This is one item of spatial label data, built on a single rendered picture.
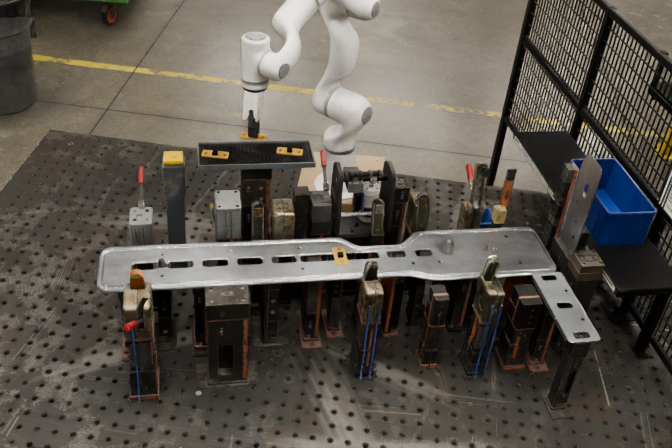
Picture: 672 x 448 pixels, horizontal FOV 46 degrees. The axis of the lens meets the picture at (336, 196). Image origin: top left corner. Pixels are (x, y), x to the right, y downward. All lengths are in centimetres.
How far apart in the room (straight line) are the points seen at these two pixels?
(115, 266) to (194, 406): 46
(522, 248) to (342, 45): 89
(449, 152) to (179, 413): 296
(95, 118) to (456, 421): 331
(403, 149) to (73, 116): 202
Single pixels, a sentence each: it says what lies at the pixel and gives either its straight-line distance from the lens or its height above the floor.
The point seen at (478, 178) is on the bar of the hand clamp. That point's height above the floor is 116.
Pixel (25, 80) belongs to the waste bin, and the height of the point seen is 19.
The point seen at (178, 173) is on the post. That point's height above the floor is 112.
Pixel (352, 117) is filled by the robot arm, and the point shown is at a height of 117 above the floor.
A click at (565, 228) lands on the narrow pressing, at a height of 105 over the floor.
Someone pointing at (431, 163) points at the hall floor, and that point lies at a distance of 475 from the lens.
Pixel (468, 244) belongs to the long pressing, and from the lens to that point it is 254.
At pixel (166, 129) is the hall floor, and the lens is 491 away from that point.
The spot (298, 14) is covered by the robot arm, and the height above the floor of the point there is 160.
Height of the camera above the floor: 255
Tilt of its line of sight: 36 degrees down
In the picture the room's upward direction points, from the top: 6 degrees clockwise
